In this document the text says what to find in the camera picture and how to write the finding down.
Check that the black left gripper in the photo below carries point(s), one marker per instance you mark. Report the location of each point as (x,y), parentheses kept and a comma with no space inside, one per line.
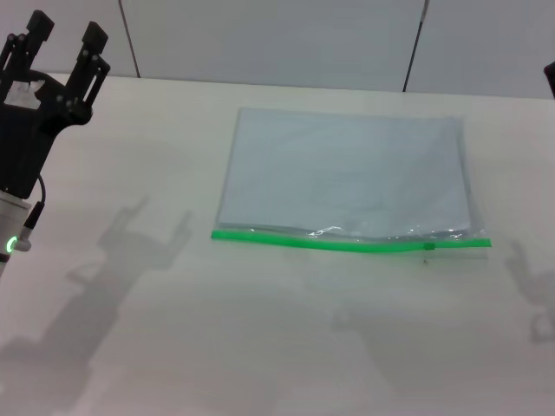
(26,138)

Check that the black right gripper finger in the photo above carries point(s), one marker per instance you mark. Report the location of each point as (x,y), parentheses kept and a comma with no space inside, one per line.
(551,78)

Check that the green zipper slider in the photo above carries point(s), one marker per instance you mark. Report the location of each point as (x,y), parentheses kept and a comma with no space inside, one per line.
(428,247)

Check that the clear document bag green zipper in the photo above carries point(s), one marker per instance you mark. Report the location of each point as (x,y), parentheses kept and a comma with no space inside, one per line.
(303,242)

